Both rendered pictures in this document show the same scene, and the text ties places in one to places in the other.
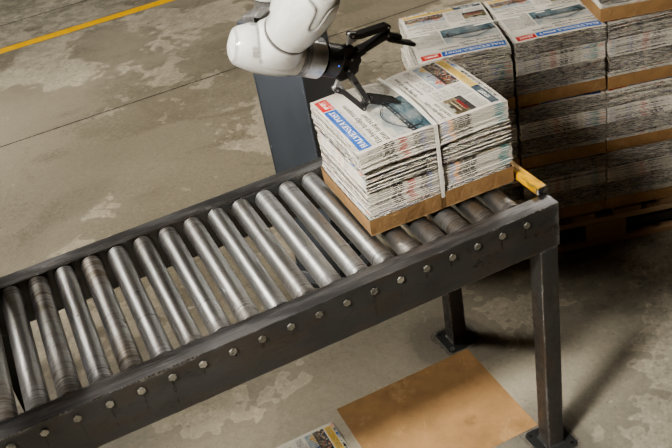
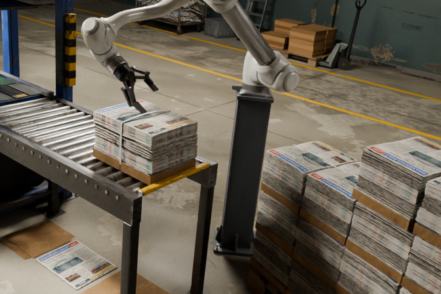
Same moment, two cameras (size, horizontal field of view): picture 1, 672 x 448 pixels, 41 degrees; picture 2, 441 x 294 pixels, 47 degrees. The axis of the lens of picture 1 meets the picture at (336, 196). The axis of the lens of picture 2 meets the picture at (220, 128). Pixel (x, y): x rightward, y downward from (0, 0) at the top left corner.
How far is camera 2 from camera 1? 230 cm
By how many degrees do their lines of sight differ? 50
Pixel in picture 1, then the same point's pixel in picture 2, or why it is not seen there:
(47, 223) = (220, 156)
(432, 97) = (151, 121)
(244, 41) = not seen: hidden behind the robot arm
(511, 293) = not seen: outside the picture
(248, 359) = (20, 152)
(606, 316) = not seen: outside the picture
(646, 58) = (371, 245)
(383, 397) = (140, 281)
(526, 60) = (310, 189)
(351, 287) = (53, 157)
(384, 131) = (113, 113)
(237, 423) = (109, 239)
